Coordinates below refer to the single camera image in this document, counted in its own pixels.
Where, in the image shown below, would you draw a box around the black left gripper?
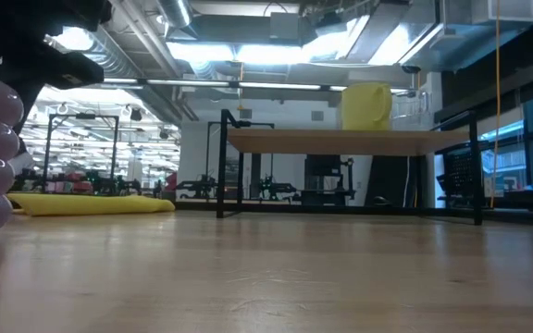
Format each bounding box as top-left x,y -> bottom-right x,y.
0,0 -> 113,136

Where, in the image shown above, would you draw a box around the black mesh chair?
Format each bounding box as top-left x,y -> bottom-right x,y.
436,150 -> 480,209

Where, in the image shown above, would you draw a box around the yellow cloth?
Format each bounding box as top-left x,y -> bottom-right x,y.
6,192 -> 177,217

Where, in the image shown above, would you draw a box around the black metal rig frame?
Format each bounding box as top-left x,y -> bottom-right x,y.
42,112 -> 120,193
205,120 -> 276,201

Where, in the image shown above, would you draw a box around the clear glass cup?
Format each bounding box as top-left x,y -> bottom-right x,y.
390,88 -> 433,131

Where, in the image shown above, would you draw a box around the grey ceiling box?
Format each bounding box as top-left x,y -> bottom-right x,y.
269,11 -> 304,41

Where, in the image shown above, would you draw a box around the long tube light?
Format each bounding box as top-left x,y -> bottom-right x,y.
238,81 -> 323,92
99,77 -> 231,89

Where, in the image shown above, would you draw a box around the black machine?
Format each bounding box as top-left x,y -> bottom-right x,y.
301,154 -> 356,207

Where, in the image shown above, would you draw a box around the wooden shelf with black legs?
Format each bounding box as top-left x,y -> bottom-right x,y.
215,108 -> 485,227

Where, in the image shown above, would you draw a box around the black metal table frame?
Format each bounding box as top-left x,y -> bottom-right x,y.
173,199 -> 533,228

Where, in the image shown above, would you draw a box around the yellow-green mug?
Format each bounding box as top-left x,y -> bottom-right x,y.
339,81 -> 393,131

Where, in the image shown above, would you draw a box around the black leaning panel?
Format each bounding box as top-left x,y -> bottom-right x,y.
364,154 -> 428,208

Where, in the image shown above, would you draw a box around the round silver ceiling duct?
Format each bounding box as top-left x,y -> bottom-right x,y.
155,0 -> 193,29

